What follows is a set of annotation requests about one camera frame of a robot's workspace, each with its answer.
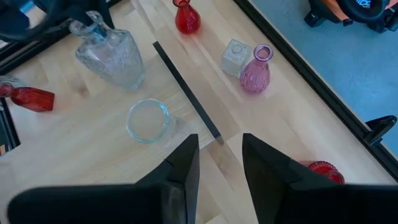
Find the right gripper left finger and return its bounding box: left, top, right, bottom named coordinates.
left=7, top=133, right=200, bottom=224

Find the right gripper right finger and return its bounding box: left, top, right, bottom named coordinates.
left=241, top=133, right=398, bottom=224

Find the red ribbed cylinder glass vase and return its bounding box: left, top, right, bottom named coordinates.
left=298, top=160, right=346, bottom=185

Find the clear crackle glass decanter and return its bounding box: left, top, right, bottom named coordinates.
left=68, top=11, right=146, bottom=91

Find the clear wide-mouth glass vase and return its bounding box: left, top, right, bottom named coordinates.
left=126, top=98, right=175, bottom=144

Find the round red glass vase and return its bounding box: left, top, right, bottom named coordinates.
left=172, top=0, right=201, bottom=35

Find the small clear glass vase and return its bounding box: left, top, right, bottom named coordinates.
left=0, top=75, right=23, bottom=90

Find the red pleated glass vase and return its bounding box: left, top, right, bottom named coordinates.
left=0, top=83, right=55, bottom=113

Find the tall pink ribbed glass vase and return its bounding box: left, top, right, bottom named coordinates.
left=239, top=44, right=274, bottom=93

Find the small clear square glass bottle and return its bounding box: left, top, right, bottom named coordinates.
left=220, top=39, right=252, bottom=78

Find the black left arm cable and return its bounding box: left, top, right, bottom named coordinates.
left=0, top=0, right=62, bottom=44

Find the black frame clamp handle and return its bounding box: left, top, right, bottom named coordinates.
left=363, top=114, right=398, bottom=147

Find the black aluminium table frame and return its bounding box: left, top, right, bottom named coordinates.
left=0, top=0, right=398, bottom=183

